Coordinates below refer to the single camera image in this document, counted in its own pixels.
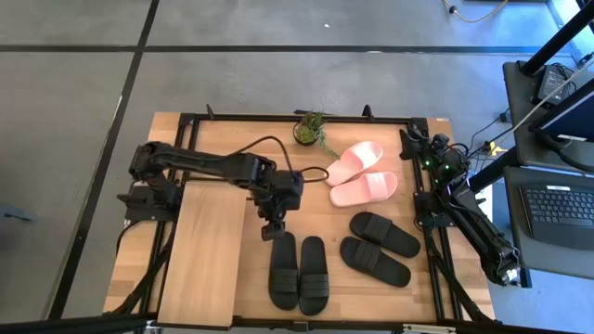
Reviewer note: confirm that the dark flat monitor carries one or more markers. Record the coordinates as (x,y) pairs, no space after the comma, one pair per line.
(575,118)

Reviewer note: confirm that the small dark blurred object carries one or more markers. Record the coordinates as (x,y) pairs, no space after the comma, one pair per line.
(16,215)

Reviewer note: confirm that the black rubber slide sandal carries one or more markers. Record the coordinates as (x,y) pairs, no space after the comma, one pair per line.
(385,234)
(371,262)
(314,278)
(283,278)

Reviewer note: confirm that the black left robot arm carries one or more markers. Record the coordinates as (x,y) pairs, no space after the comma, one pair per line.
(195,162)

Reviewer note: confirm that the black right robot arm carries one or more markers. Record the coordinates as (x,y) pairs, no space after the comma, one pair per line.
(478,232)

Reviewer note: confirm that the black slanted pole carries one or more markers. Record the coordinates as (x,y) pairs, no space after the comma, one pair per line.
(557,39)
(496,169)

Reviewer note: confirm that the black computer keyboard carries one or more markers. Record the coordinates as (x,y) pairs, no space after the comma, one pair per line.
(557,209)

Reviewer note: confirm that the pink rubber slide sandal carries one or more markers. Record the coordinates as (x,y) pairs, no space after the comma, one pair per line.
(366,189)
(352,162)

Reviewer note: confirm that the potted green succulent plant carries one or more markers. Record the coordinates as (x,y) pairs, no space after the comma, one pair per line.
(306,134)

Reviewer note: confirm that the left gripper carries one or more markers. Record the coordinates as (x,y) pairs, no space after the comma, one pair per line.
(283,190)

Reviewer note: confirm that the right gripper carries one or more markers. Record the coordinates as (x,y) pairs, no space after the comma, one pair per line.
(429,148)

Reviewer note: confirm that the black rig crossbar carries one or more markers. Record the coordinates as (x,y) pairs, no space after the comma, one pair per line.
(69,325)

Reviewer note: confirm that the white box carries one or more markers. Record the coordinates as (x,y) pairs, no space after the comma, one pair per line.
(488,211)

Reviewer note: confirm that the grey desk top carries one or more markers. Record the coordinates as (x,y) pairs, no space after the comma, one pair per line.
(524,139)
(557,264)

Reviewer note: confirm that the black power adapter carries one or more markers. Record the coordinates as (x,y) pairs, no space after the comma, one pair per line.
(552,81)

